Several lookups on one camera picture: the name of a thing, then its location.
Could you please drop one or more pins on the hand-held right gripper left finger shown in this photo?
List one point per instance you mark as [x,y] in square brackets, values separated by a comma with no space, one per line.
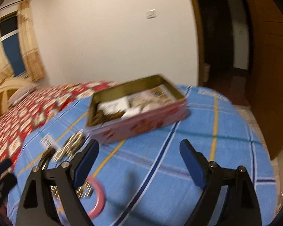
[85,163]

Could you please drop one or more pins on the striped pillow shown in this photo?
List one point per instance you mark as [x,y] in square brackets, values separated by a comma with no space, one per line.
[22,94]

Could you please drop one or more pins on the white paper card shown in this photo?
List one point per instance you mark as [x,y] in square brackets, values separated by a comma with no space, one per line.
[113,105]

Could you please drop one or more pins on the wooden door frame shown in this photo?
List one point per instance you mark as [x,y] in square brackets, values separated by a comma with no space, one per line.
[194,28]

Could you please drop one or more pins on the red printed blanket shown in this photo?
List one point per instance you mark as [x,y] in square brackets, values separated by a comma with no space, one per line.
[26,122]

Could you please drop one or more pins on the pink bangle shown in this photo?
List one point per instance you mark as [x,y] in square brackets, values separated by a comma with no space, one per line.
[99,202]

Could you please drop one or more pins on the printed picture card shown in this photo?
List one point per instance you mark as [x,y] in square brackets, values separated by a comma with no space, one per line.
[153,96]

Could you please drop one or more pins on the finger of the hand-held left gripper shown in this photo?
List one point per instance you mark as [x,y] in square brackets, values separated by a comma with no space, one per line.
[1,166]

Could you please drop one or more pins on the white light switch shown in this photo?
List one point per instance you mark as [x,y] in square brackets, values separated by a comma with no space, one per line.
[151,14]

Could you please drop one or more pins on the cream headboard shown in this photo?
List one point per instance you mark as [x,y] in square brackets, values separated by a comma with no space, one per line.
[4,87]

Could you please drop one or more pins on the brown bead strand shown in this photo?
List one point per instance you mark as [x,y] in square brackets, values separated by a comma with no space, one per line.
[103,119]

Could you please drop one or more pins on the window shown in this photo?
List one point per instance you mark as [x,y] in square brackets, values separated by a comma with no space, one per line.
[13,44]

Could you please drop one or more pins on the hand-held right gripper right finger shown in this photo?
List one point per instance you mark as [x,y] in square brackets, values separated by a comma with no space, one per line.
[193,166]

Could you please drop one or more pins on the blue plaid blanket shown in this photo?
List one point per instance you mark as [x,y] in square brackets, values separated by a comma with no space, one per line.
[155,164]

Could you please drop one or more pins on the wooden wardrobe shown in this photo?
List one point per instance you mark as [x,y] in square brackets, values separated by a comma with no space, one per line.
[266,63]

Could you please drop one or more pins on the pink tin box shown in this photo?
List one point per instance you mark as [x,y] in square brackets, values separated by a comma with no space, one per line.
[141,124]

